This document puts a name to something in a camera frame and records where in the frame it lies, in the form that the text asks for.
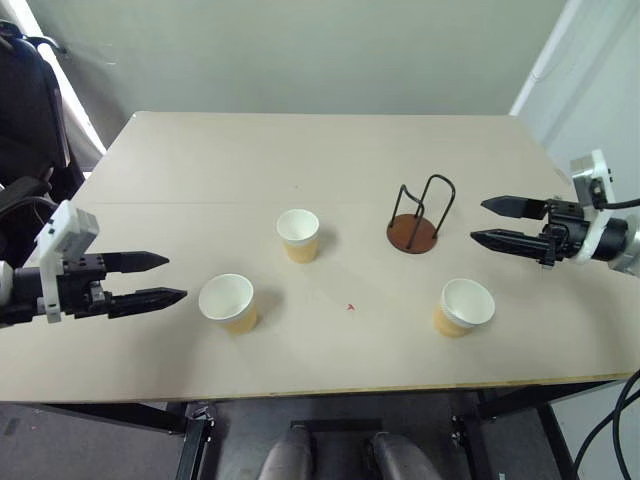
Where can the tan paper cup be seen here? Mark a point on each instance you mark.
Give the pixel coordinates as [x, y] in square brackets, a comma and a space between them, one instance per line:
[298, 240]
[462, 312]
[230, 305]

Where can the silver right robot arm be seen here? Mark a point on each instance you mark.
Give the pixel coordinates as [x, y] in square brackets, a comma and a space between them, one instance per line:
[622, 242]

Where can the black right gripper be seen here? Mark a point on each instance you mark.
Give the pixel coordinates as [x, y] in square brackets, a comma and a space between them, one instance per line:
[565, 232]

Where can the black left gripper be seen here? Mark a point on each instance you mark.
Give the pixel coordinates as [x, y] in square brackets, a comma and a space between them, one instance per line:
[80, 292]

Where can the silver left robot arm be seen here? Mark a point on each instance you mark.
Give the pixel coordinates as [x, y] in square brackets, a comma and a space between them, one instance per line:
[22, 295]

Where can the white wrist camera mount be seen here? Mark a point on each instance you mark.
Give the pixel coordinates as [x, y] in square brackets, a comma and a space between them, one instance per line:
[597, 175]
[57, 240]

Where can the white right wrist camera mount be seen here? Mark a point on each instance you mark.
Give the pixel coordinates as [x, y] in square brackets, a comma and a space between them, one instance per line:
[597, 175]

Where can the black office chair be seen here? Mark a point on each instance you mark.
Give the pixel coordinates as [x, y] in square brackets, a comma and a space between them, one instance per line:
[25, 125]

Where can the black metal table frame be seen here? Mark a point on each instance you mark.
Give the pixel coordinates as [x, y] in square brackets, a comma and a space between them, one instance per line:
[195, 445]

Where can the dark rounded shape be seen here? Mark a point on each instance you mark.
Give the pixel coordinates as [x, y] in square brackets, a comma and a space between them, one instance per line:
[287, 457]
[405, 460]

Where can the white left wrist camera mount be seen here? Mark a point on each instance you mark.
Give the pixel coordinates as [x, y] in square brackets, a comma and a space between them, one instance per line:
[57, 240]

